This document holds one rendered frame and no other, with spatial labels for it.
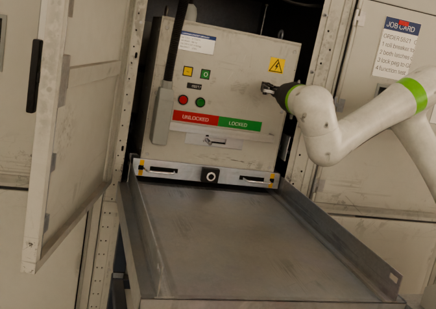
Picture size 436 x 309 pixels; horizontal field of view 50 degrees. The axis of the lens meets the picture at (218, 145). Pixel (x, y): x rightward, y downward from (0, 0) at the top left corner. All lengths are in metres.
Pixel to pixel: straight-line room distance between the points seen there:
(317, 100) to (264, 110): 0.44
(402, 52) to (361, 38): 0.18
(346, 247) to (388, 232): 0.66
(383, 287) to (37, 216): 0.80
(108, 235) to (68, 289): 0.22
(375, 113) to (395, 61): 0.43
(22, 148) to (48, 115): 0.62
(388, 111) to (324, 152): 0.25
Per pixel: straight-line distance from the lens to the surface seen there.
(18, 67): 1.48
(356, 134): 1.35
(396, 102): 1.45
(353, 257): 1.33
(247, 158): 1.68
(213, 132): 1.58
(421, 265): 2.18
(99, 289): 1.74
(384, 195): 1.92
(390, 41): 1.78
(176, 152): 1.61
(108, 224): 1.63
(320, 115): 1.25
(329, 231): 1.43
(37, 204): 0.96
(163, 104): 1.45
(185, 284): 1.03
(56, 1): 0.89
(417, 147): 1.65
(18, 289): 1.72
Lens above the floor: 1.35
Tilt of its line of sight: 12 degrees down
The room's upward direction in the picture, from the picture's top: 11 degrees clockwise
